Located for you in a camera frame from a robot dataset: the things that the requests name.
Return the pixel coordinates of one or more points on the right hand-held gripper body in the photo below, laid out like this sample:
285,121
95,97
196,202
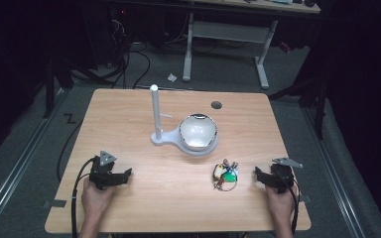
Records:
282,175

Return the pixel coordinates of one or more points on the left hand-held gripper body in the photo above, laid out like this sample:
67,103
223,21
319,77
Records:
103,172

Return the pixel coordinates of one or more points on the bunch of keys with tags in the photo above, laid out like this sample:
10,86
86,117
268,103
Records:
225,176

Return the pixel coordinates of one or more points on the white stand with pole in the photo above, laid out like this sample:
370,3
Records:
156,115

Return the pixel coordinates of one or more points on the person's right hand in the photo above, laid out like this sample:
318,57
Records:
280,204

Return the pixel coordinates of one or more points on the person's left hand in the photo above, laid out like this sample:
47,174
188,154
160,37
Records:
94,200

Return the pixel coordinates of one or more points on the grey tape strip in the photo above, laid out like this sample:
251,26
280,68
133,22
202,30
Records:
305,198
55,203

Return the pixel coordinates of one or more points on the black metal stand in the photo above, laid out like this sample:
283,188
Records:
49,89
319,109

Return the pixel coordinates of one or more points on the shiny metal bowl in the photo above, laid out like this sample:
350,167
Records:
198,131

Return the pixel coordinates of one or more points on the black round table grommet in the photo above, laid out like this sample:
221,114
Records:
216,105

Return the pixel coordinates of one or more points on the crumpled white paper scrap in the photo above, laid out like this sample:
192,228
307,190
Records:
172,77

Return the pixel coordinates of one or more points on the white-legged wooden desk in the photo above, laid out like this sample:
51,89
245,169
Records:
228,31

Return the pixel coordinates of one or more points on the metal floor rail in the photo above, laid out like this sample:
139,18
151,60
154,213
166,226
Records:
16,178
334,178

